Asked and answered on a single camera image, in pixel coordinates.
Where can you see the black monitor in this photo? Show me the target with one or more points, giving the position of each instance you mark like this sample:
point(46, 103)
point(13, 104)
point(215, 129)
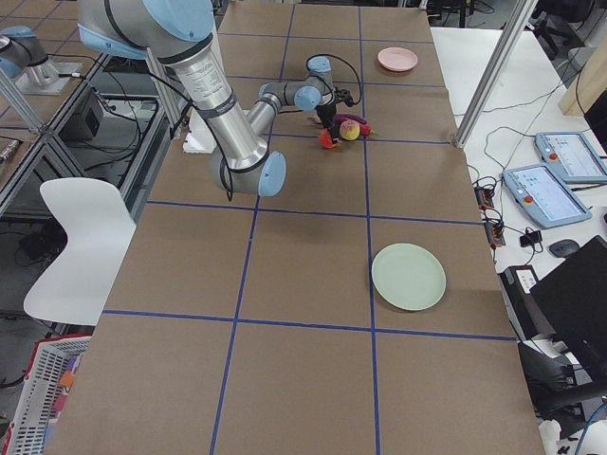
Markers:
point(572, 297)

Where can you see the aluminium frame post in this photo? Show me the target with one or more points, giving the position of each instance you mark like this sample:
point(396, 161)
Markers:
point(497, 61)

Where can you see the black power adapter box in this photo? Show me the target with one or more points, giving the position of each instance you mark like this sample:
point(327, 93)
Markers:
point(522, 310)

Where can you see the blue teach pendant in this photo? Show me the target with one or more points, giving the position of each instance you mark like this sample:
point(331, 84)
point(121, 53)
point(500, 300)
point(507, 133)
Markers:
point(545, 198)
point(571, 157)

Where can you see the far blue teach pendant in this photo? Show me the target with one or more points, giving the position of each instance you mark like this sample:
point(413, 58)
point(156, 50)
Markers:
point(571, 157)

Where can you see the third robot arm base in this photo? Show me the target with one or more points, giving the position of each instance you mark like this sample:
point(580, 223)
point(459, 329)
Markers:
point(29, 66)

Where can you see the purple eggplant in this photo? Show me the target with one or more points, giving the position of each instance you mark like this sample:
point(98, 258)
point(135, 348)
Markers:
point(340, 118)

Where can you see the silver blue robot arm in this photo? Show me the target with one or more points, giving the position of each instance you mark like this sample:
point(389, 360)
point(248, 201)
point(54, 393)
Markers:
point(179, 34)

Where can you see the green plate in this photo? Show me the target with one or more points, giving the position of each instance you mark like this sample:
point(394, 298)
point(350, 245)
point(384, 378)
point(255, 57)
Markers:
point(408, 276)

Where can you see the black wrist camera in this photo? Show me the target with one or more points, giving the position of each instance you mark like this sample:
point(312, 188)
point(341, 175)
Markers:
point(344, 96)

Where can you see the orange black power strip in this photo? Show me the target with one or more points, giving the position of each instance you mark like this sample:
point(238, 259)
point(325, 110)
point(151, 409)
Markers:
point(493, 221)

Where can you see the near blue teach pendant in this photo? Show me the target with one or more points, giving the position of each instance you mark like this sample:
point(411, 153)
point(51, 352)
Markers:
point(545, 198)

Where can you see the yellow pink peach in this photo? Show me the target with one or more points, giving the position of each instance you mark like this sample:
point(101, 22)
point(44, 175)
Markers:
point(349, 130)

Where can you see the black computer mouse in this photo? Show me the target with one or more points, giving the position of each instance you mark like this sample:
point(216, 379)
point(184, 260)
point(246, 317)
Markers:
point(563, 248)

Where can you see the white chair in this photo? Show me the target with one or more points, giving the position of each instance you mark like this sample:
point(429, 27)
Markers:
point(99, 228)

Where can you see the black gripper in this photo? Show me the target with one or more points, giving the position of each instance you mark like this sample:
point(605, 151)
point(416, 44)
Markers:
point(325, 115)

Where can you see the red chili pepper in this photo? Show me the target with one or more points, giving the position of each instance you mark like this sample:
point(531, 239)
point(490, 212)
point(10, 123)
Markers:
point(365, 130)

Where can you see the pink plate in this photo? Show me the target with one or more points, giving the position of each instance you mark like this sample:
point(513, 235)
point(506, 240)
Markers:
point(397, 59)

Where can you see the white plastic basket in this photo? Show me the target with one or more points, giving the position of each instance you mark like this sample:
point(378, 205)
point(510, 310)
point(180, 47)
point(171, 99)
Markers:
point(43, 394)

